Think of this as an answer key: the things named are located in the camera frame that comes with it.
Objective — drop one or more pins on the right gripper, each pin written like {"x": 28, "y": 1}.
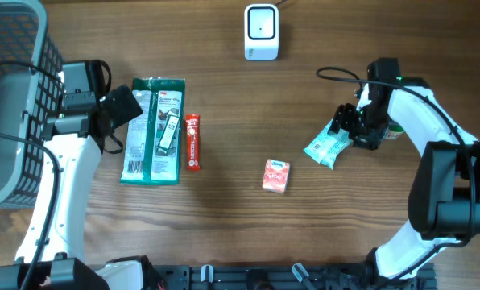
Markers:
{"x": 343, "y": 118}

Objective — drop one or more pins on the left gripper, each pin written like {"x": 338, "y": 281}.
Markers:
{"x": 127, "y": 106}

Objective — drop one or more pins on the teal wet wipes pack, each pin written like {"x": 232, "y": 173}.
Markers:
{"x": 327, "y": 146}

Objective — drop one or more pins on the green white balm box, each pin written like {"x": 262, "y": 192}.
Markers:
{"x": 169, "y": 131}

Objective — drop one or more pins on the green white gloves package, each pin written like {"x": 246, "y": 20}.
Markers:
{"x": 143, "y": 164}

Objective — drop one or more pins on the red coffee stick sachet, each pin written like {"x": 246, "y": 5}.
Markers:
{"x": 192, "y": 122}

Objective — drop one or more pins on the red white tissue pack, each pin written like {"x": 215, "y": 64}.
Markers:
{"x": 275, "y": 177}

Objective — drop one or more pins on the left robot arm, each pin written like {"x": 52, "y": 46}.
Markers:
{"x": 52, "y": 254}

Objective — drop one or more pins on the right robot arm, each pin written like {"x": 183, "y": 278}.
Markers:
{"x": 444, "y": 201}

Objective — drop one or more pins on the white barcode scanner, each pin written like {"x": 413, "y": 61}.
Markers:
{"x": 261, "y": 32}

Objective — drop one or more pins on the grey plastic mesh basket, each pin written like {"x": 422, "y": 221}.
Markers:
{"x": 29, "y": 65}

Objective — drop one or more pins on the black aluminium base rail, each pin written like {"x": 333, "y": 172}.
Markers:
{"x": 335, "y": 276}

